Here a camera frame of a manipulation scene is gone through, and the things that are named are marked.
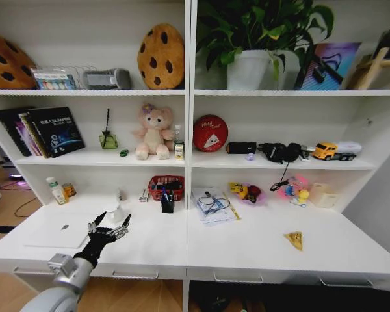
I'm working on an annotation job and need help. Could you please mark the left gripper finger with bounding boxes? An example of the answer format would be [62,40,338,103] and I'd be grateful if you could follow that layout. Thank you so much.
[110,213,132,241]
[86,211,108,234]

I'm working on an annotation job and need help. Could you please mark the white cup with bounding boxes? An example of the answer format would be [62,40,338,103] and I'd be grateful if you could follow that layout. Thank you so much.
[105,207,125,224]

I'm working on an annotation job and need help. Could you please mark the silver laptop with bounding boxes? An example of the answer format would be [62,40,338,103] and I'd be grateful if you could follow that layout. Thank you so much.
[23,212,100,250]

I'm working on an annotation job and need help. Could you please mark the yellow plastic bottle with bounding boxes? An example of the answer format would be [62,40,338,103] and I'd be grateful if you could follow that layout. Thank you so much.
[51,188,70,205]

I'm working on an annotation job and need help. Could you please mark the black pen holder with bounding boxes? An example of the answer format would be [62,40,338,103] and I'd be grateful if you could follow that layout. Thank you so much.
[160,187,176,215]

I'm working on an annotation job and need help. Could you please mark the white bottle green cap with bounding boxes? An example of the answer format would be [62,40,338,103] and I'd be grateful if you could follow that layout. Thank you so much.
[45,176,62,198]

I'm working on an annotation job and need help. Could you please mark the red plastic basket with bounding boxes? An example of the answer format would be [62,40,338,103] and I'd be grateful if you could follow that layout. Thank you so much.
[148,175,185,202]

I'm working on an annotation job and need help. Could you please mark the green reed diffuser bottle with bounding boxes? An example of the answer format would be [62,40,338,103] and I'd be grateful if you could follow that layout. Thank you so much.
[98,108,118,151]

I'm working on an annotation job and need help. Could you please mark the clear document pouch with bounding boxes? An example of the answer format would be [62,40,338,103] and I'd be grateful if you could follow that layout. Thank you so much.
[190,186,242,226]

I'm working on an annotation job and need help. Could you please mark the pink plush toy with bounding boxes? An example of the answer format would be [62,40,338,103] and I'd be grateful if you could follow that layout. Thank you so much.
[131,103,176,161]

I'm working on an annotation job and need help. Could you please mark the black book with globe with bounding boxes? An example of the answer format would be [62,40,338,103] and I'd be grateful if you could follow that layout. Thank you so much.
[27,106,86,159]

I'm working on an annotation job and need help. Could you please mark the colourful thin books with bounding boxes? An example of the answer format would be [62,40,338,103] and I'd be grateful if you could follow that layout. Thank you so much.
[18,112,50,159]

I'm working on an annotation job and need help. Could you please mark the yellow ruler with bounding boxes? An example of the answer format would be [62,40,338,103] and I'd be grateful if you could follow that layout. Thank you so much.
[222,191,242,222]

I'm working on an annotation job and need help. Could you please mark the white shelf desk unit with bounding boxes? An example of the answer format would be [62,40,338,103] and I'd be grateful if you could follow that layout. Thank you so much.
[0,0,390,312]

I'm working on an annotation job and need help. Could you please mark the red round tin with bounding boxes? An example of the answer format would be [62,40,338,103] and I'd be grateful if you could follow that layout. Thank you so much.
[192,114,229,153]

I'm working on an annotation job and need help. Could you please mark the purple bag of toys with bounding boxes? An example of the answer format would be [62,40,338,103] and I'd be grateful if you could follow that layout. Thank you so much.
[228,181,268,207]

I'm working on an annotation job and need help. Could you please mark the black rectangular speaker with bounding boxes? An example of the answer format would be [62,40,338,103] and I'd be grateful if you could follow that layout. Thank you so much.
[226,141,258,155]

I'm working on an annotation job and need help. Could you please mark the box of coloured items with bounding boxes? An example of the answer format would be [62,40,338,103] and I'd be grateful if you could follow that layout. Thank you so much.
[30,66,78,90]

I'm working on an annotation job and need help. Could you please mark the yellow pizza slice toy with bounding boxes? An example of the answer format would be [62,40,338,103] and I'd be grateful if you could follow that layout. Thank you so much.
[283,231,304,252]

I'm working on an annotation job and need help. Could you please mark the small cookie shaped pillow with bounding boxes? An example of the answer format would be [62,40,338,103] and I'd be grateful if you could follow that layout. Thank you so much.
[136,22,185,90]

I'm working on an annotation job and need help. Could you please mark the pink yellow duck toy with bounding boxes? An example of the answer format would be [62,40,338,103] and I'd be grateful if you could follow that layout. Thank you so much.
[276,175,312,208]

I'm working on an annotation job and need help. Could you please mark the large cookie shaped pillow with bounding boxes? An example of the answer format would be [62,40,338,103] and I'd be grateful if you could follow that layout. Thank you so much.
[0,31,39,90]

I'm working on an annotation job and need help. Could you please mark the white plant pot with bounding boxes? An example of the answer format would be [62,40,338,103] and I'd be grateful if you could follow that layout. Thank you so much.
[226,49,280,91]

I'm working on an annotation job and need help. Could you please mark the beige plastic container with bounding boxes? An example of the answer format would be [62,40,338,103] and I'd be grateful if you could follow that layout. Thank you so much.
[309,183,339,209]

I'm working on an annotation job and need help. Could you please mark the yellow toy truck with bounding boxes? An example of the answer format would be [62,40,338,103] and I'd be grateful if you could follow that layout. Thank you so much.
[312,140,363,162]

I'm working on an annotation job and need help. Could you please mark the green leafy plant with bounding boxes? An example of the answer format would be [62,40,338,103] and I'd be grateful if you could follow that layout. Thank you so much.
[196,0,336,82]

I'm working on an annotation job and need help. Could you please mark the purple blue art picture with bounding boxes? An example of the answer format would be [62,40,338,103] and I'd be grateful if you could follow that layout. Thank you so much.
[294,42,362,90]

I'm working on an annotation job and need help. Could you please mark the wooden easel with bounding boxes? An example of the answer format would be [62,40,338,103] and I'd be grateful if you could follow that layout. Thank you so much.
[353,47,390,90]

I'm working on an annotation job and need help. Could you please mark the silver drawer handle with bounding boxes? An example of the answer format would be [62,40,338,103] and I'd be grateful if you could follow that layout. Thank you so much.
[213,272,264,283]
[318,276,374,288]
[13,266,53,276]
[111,270,159,280]

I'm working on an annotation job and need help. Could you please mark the black floor cable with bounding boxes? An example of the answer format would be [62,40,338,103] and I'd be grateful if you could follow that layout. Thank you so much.
[14,194,42,218]

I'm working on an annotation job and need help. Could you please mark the blue lanyard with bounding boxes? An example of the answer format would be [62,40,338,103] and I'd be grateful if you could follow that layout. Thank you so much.
[197,191,231,216]

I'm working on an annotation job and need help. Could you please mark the black headphones with cable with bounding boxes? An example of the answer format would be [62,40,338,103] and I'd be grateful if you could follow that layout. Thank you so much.
[257,142,304,193]

